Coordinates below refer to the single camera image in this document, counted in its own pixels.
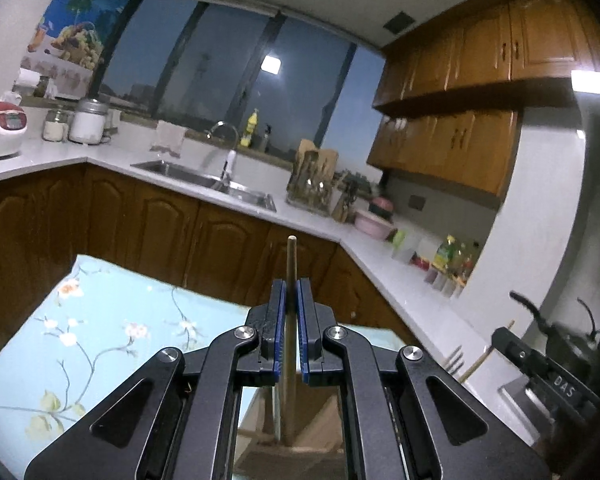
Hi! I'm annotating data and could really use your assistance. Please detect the stainless steel appliance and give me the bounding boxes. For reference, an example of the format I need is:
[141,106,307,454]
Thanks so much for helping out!
[497,375,561,444]

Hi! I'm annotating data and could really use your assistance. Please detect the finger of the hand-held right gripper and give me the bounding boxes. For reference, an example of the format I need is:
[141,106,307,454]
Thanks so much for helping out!
[492,326,600,417]

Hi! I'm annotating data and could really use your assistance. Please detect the black cable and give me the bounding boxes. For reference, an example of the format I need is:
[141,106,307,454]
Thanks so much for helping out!
[509,290,549,329]
[577,297,600,339]

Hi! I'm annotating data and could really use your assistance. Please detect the white canister with metal lid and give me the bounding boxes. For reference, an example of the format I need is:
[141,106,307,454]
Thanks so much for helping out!
[69,99,110,146]

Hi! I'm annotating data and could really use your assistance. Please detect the white and red rice cooker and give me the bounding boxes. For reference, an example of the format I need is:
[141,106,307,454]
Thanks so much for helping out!
[0,101,29,160]

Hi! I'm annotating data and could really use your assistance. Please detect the wall poster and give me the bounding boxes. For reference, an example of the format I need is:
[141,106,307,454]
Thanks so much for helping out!
[20,0,142,102]

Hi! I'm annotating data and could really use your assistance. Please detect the wooden wall cabinets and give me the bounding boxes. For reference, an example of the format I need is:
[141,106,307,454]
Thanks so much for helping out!
[366,0,600,212]

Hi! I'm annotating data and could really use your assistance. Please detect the knife block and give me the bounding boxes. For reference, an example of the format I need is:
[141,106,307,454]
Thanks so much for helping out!
[331,182,361,225]

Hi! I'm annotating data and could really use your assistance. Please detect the blue floral tablecloth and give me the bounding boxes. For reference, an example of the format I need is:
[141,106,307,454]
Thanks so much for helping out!
[0,254,399,480]

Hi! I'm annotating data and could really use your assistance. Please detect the glass jar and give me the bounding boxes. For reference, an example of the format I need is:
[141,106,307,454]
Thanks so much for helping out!
[42,109,71,144]

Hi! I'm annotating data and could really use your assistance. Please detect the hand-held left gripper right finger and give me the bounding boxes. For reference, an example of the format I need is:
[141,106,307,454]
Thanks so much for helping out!
[297,278,552,480]

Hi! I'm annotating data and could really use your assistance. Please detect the clear plastic cup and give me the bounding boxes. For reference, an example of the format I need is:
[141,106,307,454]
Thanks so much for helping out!
[393,233,424,265]

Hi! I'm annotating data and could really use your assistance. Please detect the brown wooden base cabinets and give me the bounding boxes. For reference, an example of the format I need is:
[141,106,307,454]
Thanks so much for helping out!
[0,162,433,382]

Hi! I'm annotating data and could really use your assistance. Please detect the hanging dish cloth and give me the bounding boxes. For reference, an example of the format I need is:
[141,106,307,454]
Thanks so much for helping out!
[150,121,187,157]

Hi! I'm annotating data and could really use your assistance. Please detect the chrome faucet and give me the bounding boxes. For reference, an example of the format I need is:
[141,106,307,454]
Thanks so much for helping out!
[204,121,241,189]

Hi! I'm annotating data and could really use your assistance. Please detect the pink lidded pot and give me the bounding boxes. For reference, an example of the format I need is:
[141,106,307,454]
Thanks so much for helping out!
[354,197,397,235]

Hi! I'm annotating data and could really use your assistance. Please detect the cabinet light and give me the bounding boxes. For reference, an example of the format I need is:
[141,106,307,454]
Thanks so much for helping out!
[570,70,600,96]

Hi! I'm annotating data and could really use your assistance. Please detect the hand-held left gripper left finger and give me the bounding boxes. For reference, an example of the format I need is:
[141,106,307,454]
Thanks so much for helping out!
[24,279,287,480]

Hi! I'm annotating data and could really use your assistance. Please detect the wooden chopstick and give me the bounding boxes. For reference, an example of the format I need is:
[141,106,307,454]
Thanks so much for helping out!
[281,235,299,449]
[459,320,516,382]

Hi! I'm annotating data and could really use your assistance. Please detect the metal fork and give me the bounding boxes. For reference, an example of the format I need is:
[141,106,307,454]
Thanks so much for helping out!
[444,344,466,377]

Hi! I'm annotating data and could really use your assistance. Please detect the wooden utensil organizer box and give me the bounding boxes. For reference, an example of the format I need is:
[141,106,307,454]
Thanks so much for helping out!
[234,385,350,480]

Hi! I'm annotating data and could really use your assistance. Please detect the utensil rack with cutting boards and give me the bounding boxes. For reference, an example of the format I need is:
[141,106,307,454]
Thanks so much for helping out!
[286,139,340,217]

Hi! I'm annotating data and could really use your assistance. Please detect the kitchen window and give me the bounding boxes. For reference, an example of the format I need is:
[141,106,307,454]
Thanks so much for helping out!
[97,0,389,172]

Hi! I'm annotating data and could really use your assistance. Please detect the yellow oil bottle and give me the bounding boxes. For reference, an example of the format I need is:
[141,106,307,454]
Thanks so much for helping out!
[432,235,459,274]

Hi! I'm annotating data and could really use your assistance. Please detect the stainless steel sink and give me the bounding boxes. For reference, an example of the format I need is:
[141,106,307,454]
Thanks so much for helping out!
[130,160,277,214]

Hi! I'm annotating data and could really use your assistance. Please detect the dark sauce bottles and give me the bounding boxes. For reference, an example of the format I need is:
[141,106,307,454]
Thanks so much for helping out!
[452,241,481,281]

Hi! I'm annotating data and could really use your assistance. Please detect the white kitchen countertop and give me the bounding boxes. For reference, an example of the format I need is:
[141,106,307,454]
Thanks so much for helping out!
[0,135,556,447]

